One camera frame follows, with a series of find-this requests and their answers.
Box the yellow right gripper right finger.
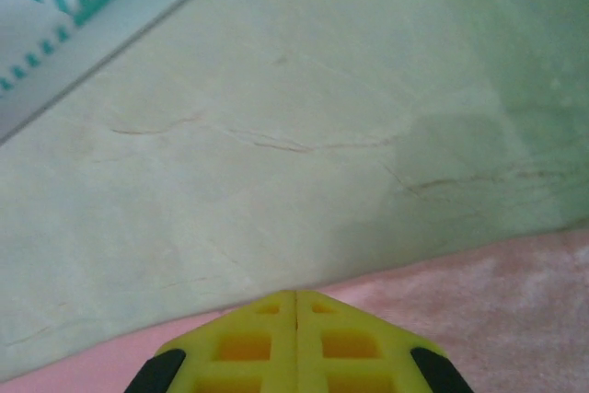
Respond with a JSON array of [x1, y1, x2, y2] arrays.
[[295, 290, 475, 393]]

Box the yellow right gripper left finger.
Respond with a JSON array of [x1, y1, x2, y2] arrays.
[[122, 290, 296, 393]]

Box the pink t-shirt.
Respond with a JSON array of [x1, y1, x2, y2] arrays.
[[0, 226, 589, 393]]

